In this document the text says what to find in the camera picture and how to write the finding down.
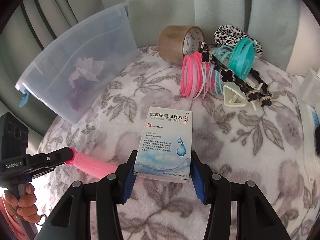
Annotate pink hair roller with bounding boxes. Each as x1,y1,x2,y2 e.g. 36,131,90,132
65,147,118,179

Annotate white ear drops box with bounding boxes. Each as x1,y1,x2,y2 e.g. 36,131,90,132
133,107,193,184

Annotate pink plastic bangles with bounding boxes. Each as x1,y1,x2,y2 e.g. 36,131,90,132
181,52,215,100

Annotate person left hand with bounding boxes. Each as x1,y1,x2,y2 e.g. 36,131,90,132
3,184,41,223

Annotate floral grey white blanket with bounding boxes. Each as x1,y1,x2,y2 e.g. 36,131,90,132
35,46,319,239

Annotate clear plastic storage bin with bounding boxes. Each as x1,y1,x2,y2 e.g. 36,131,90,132
15,2,138,124

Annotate crumpled paper in bin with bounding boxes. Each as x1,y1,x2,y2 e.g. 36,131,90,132
64,57,105,111

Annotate cream hair claw clip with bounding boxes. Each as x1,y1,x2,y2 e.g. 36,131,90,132
223,78,268,111

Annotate black clover headband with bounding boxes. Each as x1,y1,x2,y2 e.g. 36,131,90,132
199,38,272,107

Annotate teal plastic bangles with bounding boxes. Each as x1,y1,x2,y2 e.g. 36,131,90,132
212,38,255,95

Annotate brown packing tape roll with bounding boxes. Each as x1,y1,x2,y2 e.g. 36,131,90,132
157,25,204,65

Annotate black white leopard scrunchie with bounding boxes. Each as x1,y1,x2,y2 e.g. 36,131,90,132
214,24,263,57

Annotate green curtain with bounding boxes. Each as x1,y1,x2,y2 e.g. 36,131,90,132
1,0,300,136

